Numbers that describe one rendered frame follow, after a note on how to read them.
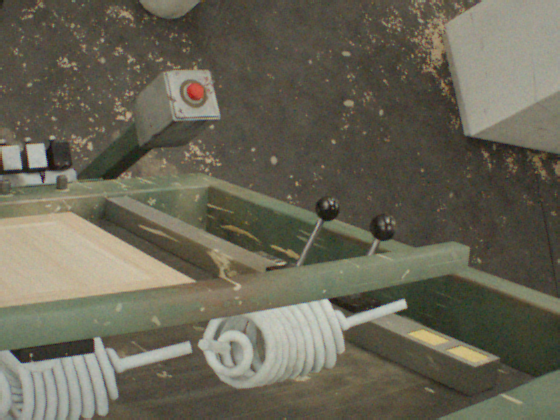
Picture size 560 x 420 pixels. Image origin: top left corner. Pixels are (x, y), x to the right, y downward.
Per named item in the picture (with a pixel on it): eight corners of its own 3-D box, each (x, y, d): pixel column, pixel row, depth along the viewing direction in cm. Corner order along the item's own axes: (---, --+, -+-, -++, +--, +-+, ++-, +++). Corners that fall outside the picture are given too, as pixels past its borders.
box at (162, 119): (172, 100, 209) (210, 68, 195) (182, 148, 207) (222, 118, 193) (128, 102, 202) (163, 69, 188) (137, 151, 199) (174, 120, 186)
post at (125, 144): (55, 210, 265) (164, 112, 207) (59, 228, 264) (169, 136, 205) (38, 211, 261) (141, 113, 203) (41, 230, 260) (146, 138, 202)
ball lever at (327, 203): (292, 279, 134) (333, 199, 136) (308, 287, 131) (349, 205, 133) (275, 270, 132) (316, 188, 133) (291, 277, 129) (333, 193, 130)
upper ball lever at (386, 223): (345, 303, 125) (388, 217, 126) (363, 311, 122) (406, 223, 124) (328, 294, 123) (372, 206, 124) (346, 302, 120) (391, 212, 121)
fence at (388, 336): (127, 215, 178) (127, 196, 177) (495, 386, 105) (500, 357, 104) (105, 218, 175) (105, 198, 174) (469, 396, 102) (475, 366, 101)
